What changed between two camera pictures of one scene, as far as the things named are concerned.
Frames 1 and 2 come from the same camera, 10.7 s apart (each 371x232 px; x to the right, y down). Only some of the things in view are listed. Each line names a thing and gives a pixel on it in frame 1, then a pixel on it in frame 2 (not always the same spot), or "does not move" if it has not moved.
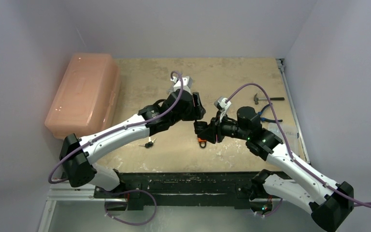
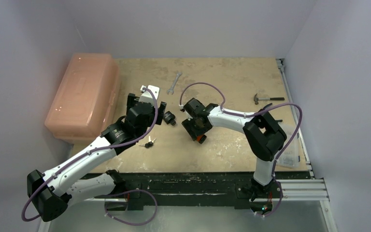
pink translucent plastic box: (85, 101) does not move
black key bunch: (149, 144) does not move
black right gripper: (217, 130) → (191, 127)
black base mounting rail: (139, 189) does not move
